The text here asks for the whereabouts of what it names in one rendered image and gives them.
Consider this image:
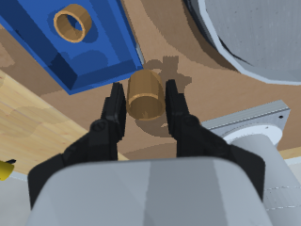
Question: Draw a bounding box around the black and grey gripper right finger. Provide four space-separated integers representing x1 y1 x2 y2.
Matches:
165 79 265 202

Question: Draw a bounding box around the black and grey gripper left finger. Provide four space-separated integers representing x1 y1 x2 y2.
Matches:
27 82 127 210

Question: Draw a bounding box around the bronze bushing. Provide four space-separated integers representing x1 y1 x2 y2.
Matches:
126 70 166 121
54 4 92 42

